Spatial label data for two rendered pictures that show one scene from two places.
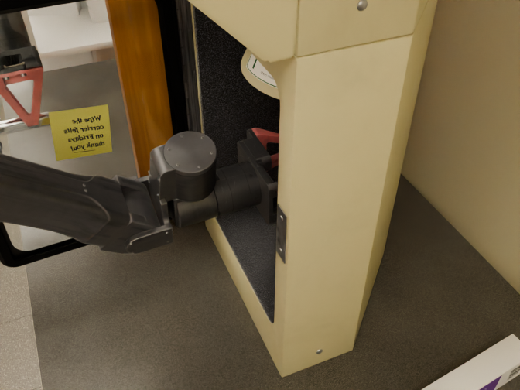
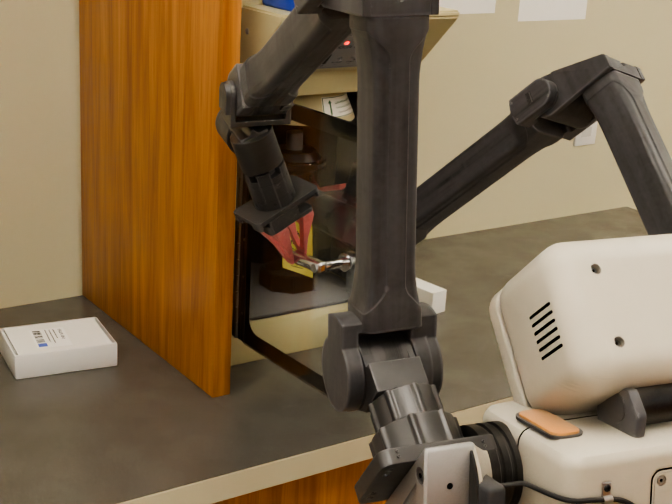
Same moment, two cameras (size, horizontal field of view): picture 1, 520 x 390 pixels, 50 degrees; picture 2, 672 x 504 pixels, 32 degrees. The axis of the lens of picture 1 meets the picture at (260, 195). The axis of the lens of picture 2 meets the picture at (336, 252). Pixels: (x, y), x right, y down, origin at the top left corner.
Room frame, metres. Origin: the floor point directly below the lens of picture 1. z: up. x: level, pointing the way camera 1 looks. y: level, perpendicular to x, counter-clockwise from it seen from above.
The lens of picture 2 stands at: (0.92, 1.83, 1.71)
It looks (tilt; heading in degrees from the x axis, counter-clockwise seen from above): 18 degrees down; 257
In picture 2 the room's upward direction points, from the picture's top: 3 degrees clockwise
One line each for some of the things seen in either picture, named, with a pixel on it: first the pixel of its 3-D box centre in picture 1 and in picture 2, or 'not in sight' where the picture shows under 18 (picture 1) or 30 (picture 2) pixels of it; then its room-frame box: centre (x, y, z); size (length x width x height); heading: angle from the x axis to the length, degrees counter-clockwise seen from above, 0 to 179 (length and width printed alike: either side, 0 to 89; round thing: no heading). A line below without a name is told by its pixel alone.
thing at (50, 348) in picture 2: not in sight; (57, 346); (0.96, 0.04, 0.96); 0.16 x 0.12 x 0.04; 15
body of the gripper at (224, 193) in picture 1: (238, 186); not in sight; (0.53, 0.03, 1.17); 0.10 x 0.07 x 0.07; 23
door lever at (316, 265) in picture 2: not in sight; (314, 258); (0.61, 0.32, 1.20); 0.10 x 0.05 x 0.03; 115
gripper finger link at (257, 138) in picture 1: (279, 157); not in sight; (0.59, -0.03, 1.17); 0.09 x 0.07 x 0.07; 113
